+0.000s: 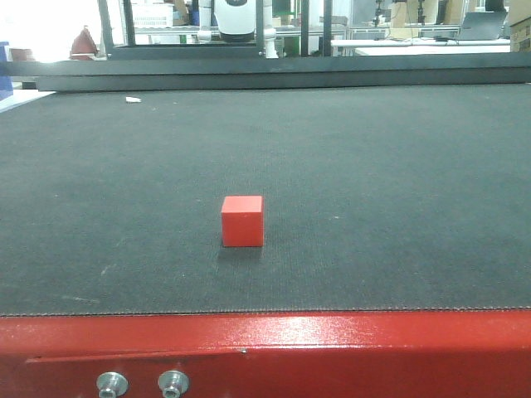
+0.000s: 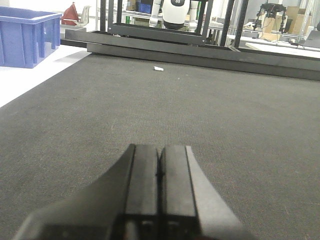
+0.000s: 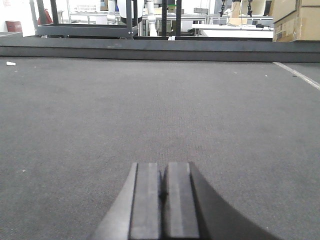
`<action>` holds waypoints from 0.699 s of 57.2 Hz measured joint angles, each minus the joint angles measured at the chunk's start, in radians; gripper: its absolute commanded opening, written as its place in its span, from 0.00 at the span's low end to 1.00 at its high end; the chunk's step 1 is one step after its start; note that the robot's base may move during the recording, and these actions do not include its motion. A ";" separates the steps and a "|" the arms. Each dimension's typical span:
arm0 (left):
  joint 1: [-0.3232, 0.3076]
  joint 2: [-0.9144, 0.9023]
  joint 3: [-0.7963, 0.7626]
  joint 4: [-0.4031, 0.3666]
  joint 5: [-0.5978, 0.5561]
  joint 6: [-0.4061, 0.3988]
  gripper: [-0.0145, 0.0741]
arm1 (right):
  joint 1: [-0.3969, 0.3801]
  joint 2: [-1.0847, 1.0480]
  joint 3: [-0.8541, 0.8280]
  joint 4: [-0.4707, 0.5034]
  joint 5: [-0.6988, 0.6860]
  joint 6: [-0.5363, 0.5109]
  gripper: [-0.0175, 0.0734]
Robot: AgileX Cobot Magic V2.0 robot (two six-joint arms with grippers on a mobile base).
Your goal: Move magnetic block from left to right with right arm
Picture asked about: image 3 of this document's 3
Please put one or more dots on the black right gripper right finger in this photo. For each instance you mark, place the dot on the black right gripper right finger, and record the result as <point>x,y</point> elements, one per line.
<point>194,210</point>

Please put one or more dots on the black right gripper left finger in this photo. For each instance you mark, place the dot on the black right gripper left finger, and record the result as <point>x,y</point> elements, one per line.
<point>136,212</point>

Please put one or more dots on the dark grey table mat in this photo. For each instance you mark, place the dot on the dark grey table mat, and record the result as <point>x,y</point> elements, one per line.
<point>71,128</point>

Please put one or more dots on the white table background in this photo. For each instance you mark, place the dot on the white table background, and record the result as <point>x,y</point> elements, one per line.
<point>234,31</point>

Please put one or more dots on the small white paper scrap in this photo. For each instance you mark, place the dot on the small white paper scrap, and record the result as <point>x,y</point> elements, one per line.
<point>9,63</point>

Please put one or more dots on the red fire extinguisher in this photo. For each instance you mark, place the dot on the red fire extinguisher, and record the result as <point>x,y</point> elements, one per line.
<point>48,19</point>

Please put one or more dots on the large cardboard box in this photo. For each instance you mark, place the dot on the large cardboard box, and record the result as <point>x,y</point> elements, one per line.
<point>296,20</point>

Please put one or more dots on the black metal frame cart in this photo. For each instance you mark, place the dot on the black metal frame cart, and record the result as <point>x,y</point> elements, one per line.
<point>123,20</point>

